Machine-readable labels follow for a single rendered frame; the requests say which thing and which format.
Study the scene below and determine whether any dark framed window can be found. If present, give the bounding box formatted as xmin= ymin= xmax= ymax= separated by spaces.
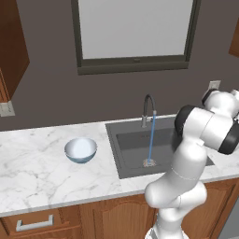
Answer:
xmin=70 ymin=0 xmax=202 ymax=76

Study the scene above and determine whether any blue water stream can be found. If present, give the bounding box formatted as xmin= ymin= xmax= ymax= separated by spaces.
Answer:
xmin=143 ymin=110 xmax=158 ymax=167

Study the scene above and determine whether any dark grey tap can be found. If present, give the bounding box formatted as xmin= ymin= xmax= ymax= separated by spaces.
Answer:
xmin=141 ymin=93 xmax=157 ymax=129

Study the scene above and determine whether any white wall socket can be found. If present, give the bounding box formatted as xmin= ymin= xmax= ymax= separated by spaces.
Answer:
xmin=208 ymin=79 xmax=222 ymax=91
xmin=0 ymin=100 xmax=16 ymax=118

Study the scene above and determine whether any brown drawer front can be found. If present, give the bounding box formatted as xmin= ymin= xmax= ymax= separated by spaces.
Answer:
xmin=0 ymin=206 xmax=83 ymax=239

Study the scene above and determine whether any brown cupboard door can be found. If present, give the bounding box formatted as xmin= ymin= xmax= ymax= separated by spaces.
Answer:
xmin=78 ymin=195 xmax=158 ymax=239
xmin=181 ymin=177 xmax=239 ymax=239

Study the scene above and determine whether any silver drawer handle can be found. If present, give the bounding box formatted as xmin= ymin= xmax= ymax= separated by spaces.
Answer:
xmin=15 ymin=214 xmax=55 ymax=232

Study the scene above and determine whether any pale blue bowl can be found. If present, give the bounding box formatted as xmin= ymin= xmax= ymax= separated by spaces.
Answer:
xmin=63 ymin=137 xmax=98 ymax=164

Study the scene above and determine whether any grey sink basin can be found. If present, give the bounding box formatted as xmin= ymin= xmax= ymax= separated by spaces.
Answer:
xmin=105 ymin=115 xmax=215 ymax=180

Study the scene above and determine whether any brown wall cupboard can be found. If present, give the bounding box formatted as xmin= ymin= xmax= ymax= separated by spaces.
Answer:
xmin=228 ymin=19 xmax=239 ymax=58
xmin=0 ymin=0 xmax=31 ymax=104

